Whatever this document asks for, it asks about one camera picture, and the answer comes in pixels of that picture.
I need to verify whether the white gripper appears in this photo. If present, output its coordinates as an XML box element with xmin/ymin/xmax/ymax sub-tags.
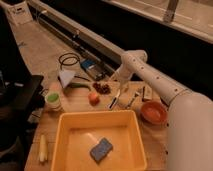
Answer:
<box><xmin>117</xmin><ymin>79</ymin><xmax>132</xmax><ymax>108</ymax></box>

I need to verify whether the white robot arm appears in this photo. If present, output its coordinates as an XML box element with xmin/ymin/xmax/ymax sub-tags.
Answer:
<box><xmin>116</xmin><ymin>50</ymin><xmax>213</xmax><ymax>171</ymax></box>

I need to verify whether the bunch of dark grapes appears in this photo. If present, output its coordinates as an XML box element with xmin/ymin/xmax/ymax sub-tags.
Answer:
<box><xmin>93</xmin><ymin>82</ymin><xmax>111</xmax><ymax>94</ymax></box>

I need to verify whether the orange fruit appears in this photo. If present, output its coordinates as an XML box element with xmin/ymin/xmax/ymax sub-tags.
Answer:
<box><xmin>88</xmin><ymin>92</ymin><xmax>100</xmax><ymax>106</ymax></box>

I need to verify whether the orange bowl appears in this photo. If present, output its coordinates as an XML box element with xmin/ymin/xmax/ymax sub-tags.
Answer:
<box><xmin>141</xmin><ymin>101</ymin><xmax>167</xmax><ymax>125</ymax></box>

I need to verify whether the blue electronic device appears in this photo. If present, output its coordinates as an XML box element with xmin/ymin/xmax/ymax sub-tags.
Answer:
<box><xmin>80</xmin><ymin>59</ymin><xmax>105</xmax><ymax>81</ymax></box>

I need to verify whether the green cucumber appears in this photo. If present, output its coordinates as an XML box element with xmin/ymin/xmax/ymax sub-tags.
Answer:
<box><xmin>68</xmin><ymin>83</ymin><xmax>91</xmax><ymax>91</ymax></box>

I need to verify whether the yellow plastic tub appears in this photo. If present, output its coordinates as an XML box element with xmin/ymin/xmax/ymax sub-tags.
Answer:
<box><xmin>51</xmin><ymin>110</ymin><xmax>147</xmax><ymax>171</ymax></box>

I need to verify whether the blue sponge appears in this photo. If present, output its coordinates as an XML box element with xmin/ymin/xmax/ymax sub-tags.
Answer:
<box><xmin>90</xmin><ymin>138</ymin><xmax>113</xmax><ymax>163</ymax></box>

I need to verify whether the white paper cone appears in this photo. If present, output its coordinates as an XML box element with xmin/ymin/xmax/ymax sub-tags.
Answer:
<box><xmin>59</xmin><ymin>69</ymin><xmax>76</xmax><ymax>88</ymax></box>

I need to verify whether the wooden board table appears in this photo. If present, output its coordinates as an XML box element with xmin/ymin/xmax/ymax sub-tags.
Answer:
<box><xmin>24</xmin><ymin>81</ymin><xmax>167</xmax><ymax>171</ymax></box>

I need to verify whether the cup with green lid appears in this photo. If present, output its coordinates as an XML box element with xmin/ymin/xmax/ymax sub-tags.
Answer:
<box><xmin>45</xmin><ymin>91</ymin><xmax>61</xmax><ymax>111</ymax></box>

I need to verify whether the black chair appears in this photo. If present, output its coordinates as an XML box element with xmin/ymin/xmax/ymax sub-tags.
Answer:
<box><xmin>0</xmin><ymin>7</ymin><xmax>44</xmax><ymax>171</ymax></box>

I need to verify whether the white sign box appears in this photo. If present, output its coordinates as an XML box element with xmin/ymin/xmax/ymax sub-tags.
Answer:
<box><xmin>6</xmin><ymin>1</ymin><xmax>33</xmax><ymax>26</ymax></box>

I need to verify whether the black coiled cable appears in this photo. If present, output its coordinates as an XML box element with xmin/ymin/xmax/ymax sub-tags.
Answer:
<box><xmin>58</xmin><ymin>52</ymin><xmax>81</xmax><ymax>70</ymax></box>

